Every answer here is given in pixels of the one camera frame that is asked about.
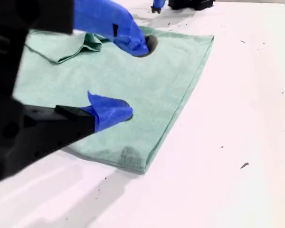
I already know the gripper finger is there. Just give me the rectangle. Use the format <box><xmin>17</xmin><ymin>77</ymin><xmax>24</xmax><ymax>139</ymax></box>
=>
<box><xmin>23</xmin><ymin>91</ymin><xmax>134</xmax><ymax>151</ymax></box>
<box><xmin>151</xmin><ymin>0</ymin><xmax>166</xmax><ymax>14</ymax></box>
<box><xmin>30</xmin><ymin>0</ymin><xmax>159</xmax><ymax>58</ymax></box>

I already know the pale green T-shirt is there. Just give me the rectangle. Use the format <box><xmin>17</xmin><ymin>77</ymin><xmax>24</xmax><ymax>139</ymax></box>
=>
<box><xmin>13</xmin><ymin>26</ymin><xmax>215</xmax><ymax>175</ymax></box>

